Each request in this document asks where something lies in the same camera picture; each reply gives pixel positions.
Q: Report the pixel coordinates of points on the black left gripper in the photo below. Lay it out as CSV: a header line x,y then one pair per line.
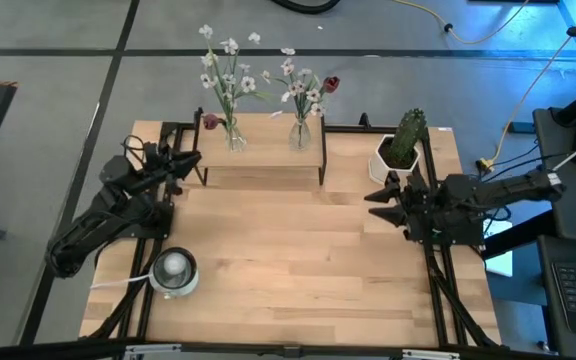
x,y
155,160

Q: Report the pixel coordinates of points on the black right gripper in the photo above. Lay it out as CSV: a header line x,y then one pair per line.
x,y
418,207

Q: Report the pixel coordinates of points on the red artificial tulip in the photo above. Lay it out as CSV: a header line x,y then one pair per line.
x,y
211,121
331,84

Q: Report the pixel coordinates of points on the twisted clear glass vase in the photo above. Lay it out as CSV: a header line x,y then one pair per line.
x,y
235,140

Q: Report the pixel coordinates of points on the white artificial flower sprig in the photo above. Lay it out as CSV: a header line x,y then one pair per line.
x,y
228,75
300,90

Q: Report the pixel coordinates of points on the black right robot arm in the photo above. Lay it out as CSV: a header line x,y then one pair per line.
x,y
498,192

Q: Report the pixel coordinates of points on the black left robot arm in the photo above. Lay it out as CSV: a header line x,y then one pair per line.
x,y
103,215

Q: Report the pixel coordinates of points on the wooden shelf with black legs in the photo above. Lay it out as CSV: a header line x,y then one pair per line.
x,y
263,150

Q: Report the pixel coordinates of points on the white planter pot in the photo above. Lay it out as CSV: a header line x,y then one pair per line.
x,y
380,165

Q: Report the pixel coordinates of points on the yellow plug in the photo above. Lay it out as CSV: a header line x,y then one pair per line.
x,y
484,164

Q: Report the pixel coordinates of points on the round white dome device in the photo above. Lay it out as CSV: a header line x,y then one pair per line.
x,y
174,272

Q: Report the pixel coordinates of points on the white paper sheet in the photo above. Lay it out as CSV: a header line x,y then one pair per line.
x,y
500,255

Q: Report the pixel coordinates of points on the dark floor power strip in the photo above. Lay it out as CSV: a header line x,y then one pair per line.
x,y
520,127

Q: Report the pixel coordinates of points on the black side desk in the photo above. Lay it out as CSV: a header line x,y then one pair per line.
x,y
558,220

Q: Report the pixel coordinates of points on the black table edge bar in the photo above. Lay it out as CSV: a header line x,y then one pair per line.
x,y
288,351

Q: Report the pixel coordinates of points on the black aluminium frame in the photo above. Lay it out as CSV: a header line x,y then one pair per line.
x,y
435,290
180,125

